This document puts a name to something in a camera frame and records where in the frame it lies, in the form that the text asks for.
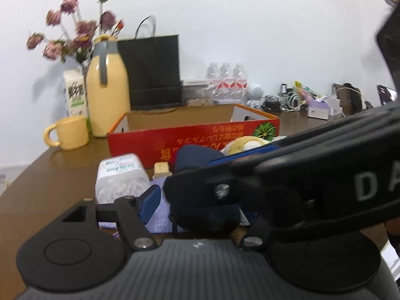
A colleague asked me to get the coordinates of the clear cotton swab container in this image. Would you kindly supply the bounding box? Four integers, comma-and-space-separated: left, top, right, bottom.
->
94, 153, 151, 205

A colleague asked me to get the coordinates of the small beige block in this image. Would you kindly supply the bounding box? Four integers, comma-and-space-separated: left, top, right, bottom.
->
154, 162, 173, 179

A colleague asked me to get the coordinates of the purple cloth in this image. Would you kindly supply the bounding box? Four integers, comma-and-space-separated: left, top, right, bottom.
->
98, 176, 188, 233

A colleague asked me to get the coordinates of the yellow mug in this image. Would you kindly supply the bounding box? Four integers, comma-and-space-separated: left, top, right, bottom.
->
43, 115, 91, 151

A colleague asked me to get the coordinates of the white printed board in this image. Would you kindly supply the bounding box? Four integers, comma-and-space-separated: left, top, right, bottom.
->
0, 164, 15, 194

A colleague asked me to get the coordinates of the dark tablet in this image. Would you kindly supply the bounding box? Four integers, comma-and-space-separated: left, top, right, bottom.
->
376, 84, 398, 106

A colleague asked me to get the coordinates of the brown bag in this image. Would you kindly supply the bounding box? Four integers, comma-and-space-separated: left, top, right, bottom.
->
333, 83, 366, 116

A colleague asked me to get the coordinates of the red cardboard box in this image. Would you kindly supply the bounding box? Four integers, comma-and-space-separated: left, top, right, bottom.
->
106, 103, 280, 169

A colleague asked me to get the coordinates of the colourful snack packet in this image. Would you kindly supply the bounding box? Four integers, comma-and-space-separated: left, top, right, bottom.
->
294, 80, 322, 99

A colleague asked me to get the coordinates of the yellow thermos jug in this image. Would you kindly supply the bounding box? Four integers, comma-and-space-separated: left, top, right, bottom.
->
86, 36, 132, 138

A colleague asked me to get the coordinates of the white milk carton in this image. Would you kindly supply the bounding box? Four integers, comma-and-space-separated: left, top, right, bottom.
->
63, 69, 92, 132

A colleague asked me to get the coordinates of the navy blue pouch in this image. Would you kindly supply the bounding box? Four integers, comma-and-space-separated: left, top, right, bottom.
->
173, 144, 247, 233

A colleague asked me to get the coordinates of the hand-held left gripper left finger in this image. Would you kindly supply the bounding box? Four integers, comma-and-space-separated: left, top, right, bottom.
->
61, 185, 163, 252

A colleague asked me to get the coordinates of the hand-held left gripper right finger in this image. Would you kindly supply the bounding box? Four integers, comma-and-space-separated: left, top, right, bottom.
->
239, 217, 276, 251

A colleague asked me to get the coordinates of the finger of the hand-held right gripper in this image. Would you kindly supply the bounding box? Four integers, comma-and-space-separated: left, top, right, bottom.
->
208, 104, 400, 168
164, 150, 322, 208

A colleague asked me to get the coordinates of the dried pink flower bouquet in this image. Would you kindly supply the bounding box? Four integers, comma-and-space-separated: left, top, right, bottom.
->
26, 0, 126, 66

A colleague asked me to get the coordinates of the pale yellow plush object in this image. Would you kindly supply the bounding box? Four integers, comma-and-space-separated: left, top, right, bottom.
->
220, 136, 272, 155

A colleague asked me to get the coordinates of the purple tissue box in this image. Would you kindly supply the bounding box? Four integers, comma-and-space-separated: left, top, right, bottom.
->
308, 98, 330, 119

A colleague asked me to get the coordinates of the black paper bag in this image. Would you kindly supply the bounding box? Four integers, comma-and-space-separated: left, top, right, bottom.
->
117, 15, 183, 111

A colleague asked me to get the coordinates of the tangle of charger cables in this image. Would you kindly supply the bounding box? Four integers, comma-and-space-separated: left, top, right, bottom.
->
261, 92, 302, 113

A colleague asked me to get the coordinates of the clear seed storage container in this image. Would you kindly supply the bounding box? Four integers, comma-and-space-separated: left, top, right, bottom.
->
182, 79, 216, 107

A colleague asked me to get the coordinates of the white robot toy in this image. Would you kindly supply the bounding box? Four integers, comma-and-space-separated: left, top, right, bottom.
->
247, 83, 266, 108

